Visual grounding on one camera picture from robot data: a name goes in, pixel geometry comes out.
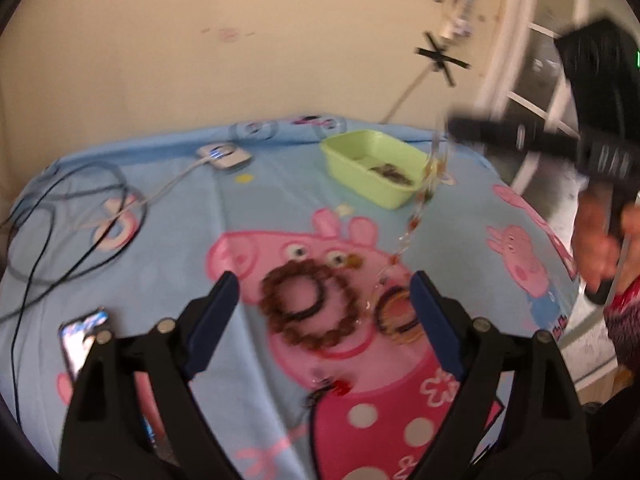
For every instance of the green plastic tray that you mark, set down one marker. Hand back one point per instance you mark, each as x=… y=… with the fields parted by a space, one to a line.
x=350 y=157

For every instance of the smartphone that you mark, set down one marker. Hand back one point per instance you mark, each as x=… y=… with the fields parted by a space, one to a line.
x=75 y=340

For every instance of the red earring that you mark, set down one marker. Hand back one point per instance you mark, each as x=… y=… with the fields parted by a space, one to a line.
x=343 y=387

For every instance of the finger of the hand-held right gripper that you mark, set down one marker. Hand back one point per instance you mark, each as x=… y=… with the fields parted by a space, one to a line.
x=505 y=134

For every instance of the person's right hand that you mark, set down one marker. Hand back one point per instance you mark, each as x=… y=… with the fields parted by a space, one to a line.
x=590 y=240

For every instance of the brown jewelry pieces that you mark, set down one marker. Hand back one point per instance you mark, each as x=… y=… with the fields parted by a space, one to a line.
x=390 y=172

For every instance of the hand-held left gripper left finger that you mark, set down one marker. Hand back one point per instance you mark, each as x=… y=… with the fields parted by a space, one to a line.
x=226 y=302

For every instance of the printed blue blanket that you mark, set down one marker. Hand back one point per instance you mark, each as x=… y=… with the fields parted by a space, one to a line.
x=200 y=210

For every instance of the black tape cross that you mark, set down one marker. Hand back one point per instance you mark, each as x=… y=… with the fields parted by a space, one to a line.
x=442 y=57

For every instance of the white window frame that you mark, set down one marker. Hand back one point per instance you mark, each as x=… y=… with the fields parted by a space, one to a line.
x=505 y=60

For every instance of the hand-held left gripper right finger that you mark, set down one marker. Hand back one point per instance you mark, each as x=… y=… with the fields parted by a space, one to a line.
x=429 y=310

